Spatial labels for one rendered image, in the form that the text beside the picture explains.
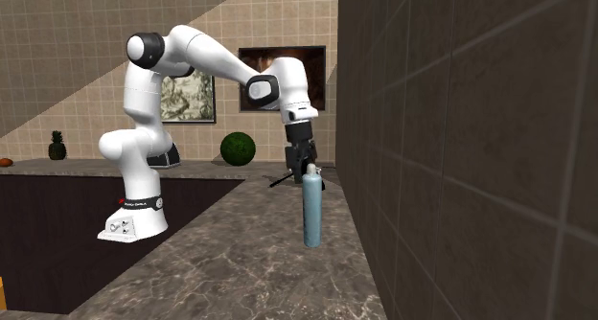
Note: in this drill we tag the pale floral wall picture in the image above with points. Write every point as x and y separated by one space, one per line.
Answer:
189 99

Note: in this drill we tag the dark green pineapple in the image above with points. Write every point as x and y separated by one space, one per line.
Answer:
57 148

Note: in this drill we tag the green ball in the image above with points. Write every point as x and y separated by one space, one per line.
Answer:
238 149

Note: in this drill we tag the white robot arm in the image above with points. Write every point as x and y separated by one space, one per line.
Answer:
140 104

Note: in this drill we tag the thin black stick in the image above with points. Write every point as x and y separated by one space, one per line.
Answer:
280 181

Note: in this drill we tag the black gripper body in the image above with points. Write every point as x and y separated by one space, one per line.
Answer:
299 134

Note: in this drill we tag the dark brown wall picture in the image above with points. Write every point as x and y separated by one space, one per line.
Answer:
314 71

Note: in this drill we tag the black and white appliance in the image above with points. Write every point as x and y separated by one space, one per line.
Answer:
167 159

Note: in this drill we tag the light blue bottle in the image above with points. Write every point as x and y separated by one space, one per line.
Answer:
312 207

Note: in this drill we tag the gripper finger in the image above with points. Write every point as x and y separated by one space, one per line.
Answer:
295 172
313 162

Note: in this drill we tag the yellow box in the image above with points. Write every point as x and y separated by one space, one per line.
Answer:
2 293

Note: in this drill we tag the orange-brown round thing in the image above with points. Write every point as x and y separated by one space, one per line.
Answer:
4 162

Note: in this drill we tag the dark robot stand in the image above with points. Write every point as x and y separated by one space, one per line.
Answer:
70 244

